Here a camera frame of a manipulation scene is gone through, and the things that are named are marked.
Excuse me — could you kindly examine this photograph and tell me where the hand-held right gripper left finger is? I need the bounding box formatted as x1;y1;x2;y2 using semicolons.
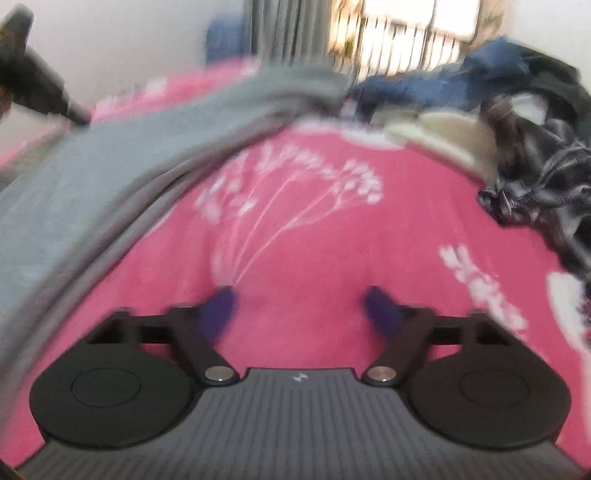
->
88;285;240;386

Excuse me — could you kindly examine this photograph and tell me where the grey sweatshirt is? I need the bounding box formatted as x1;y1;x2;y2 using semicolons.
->
0;62;354;379

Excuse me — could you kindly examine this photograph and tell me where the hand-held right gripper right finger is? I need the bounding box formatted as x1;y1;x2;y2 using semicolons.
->
362;285;513;387

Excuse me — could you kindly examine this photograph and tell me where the balcony railing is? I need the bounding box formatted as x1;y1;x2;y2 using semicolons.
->
330;14;462;77

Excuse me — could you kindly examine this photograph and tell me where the grey curtain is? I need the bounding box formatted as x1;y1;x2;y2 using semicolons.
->
249;0;335;63

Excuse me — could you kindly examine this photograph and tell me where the white cloth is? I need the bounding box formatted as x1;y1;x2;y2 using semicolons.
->
510;92;550;125

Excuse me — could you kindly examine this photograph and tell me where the black garment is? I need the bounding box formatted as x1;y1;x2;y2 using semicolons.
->
522;46;591;125

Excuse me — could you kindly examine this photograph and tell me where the cream fleece garment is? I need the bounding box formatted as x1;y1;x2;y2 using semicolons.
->
383;111;502;183

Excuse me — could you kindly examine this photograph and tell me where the pink floral blanket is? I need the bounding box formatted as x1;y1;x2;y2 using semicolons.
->
0;58;591;467

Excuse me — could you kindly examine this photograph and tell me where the blue water jug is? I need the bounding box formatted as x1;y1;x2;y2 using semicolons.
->
205;14;247;63

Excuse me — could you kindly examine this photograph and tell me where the window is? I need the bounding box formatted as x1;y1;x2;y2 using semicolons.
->
365;0;481;42

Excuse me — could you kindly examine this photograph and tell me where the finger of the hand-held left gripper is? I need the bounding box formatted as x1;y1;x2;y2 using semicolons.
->
28;46;92;126

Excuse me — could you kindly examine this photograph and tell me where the dark plaid shirt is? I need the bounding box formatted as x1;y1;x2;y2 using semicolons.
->
478;99;591;282

